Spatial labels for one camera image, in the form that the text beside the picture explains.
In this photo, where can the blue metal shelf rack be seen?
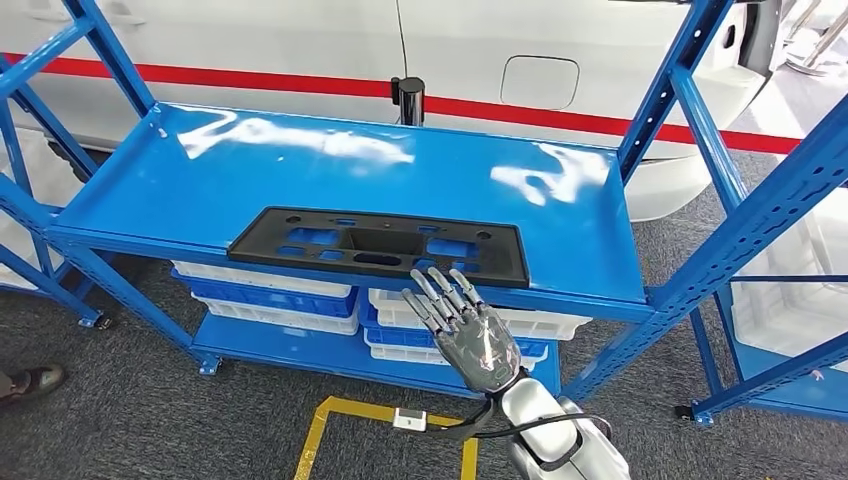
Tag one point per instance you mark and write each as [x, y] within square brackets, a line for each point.
[762, 384]
[199, 199]
[66, 299]

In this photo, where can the black plastic panel part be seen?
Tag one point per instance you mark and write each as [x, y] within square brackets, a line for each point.
[255, 246]

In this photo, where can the white plastic crate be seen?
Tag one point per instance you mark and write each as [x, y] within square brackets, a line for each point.
[265, 278]
[795, 311]
[404, 356]
[60, 179]
[285, 322]
[543, 326]

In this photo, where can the black chrome barrier post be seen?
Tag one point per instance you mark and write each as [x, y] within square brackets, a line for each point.
[411, 99]

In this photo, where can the person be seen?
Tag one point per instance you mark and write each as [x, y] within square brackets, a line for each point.
[36, 381]

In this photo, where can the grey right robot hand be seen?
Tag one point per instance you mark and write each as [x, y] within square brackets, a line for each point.
[480, 351]

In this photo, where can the yellow floor tape square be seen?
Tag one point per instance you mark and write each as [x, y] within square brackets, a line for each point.
[371, 411]

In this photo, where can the white car with red stripe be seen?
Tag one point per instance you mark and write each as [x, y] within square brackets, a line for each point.
[265, 40]

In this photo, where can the blue plastic crate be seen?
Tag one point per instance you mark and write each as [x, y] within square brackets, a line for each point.
[278, 303]
[397, 338]

